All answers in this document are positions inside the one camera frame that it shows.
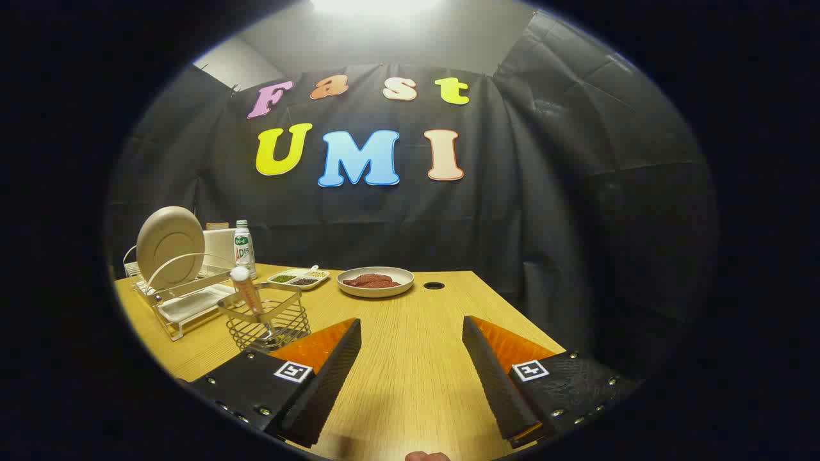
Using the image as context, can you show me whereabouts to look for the silver wire basket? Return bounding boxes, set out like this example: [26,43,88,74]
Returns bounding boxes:
[217,282,312,354]

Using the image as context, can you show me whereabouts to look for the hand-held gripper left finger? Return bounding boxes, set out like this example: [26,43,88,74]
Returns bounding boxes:
[186,318,363,449]

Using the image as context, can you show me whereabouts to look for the white drip tray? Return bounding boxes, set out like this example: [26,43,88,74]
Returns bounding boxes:
[157,284,236,323]

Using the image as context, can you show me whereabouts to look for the white wire dish rack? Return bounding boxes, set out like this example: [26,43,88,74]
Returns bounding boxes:
[123,245,257,341]

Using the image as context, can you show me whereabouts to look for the spoon with checked handle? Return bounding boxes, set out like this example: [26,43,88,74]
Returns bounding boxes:
[229,266,277,339]

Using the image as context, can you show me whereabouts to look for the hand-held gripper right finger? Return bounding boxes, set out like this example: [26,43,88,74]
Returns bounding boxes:
[463,316,641,449]

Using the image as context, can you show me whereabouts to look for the black backdrop cloth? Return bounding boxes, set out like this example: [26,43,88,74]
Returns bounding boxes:
[106,13,718,378]

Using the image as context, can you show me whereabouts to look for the white divided bean tray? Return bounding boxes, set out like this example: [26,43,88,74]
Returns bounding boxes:
[267,265,331,291]

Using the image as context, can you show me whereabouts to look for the white bottle green label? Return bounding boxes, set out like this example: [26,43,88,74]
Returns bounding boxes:
[233,220,257,280]

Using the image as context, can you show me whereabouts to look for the beige round plate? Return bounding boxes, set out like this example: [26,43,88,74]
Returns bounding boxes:
[136,206,206,292]

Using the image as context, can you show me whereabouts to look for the white toaster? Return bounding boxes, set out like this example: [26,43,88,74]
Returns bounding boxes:
[202,223,239,277]

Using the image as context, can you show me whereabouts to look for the beige plate with meat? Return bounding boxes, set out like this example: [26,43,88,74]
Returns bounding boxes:
[337,266,415,298]

